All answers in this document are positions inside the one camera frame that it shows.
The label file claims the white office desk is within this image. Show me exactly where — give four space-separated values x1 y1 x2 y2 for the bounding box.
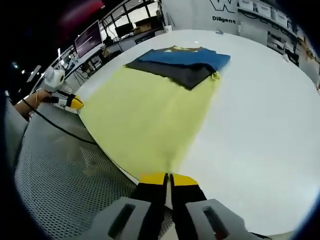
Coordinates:
59 47 107 76

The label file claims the black cable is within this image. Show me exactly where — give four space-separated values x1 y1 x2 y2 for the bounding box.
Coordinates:
21 99 98 146

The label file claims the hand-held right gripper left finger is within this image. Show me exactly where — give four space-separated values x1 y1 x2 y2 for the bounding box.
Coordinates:
84 172 169 240

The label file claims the row of white storage boxes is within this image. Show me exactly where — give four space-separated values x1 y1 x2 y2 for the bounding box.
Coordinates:
237 0 295 28

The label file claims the dark desk cabinet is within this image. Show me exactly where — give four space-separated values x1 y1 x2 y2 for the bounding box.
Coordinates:
134 31 161 45

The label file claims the person's left hand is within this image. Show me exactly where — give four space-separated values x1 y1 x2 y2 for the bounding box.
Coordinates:
37 89 55 105

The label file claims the yellow black blue garment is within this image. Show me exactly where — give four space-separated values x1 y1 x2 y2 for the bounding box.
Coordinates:
78 45 232 181

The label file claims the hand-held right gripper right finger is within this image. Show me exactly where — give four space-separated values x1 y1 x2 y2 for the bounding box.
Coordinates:
170 172 261 240

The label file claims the cardboard box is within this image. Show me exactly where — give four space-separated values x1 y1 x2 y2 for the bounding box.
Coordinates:
131 18 156 33

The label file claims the grey mesh chair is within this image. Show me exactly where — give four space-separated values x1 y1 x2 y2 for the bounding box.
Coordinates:
14 103 173 240

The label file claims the large computer monitor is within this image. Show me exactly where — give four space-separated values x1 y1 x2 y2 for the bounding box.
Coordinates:
74 20 104 60

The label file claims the small black monitor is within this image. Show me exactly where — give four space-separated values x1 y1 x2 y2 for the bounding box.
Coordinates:
115 22 135 37

